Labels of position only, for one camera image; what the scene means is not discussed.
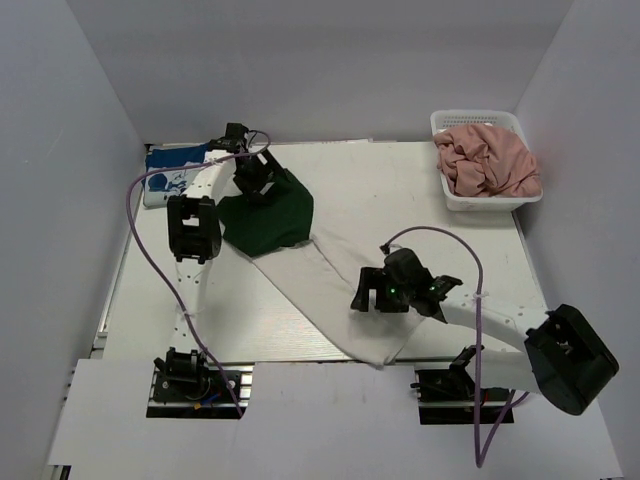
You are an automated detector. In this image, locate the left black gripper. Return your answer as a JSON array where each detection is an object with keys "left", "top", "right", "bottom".
[{"left": 233, "top": 149, "right": 286, "bottom": 205}]

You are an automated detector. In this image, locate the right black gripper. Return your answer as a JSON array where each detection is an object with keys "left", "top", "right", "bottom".
[{"left": 352, "top": 267, "right": 414, "bottom": 313}]

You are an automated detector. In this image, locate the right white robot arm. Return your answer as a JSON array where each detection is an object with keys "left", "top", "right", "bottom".
[{"left": 351, "top": 248, "right": 620, "bottom": 416}]

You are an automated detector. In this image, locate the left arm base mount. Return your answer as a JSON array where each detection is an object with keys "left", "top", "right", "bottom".
[{"left": 146, "top": 348, "right": 249, "bottom": 420}]

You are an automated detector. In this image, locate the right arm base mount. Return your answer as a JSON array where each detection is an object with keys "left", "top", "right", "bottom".
[{"left": 409, "top": 344, "right": 516, "bottom": 426}]

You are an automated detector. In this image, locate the white plastic basket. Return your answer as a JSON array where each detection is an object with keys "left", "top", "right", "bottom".
[{"left": 430, "top": 110, "right": 543, "bottom": 212}]

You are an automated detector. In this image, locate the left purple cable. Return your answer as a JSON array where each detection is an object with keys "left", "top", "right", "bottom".
[{"left": 124, "top": 129, "right": 274, "bottom": 419}]

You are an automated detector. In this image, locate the white and green t shirt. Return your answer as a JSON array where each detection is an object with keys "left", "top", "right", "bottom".
[{"left": 218, "top": 172, "right": 421, "bottom": 366}]

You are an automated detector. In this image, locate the pink t shirt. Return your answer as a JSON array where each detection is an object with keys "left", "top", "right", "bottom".
[{"left": 433, "top": 124, "right": 543, "bottom": 198}]

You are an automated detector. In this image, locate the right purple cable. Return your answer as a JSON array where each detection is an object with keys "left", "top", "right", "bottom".
[{"left": 379, "top": 225, "right": 529, "bottom": 469}]

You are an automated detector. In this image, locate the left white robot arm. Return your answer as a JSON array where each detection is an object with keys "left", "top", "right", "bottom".
[{"left": 154, "top": 123, "right": 287, "bottom": 402}]

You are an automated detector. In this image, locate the folded blue white t shirt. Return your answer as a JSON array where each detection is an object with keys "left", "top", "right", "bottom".
[{"left": 143, "top": 144, "right": 207, "bottom": 209}]

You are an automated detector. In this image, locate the purple cable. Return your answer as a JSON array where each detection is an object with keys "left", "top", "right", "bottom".
[
  {"left": 379, "top": 225, "right": 529, "bottom": 469},
  {"left": 124, "top": 129, "right": 274, "bottom": 419}
]

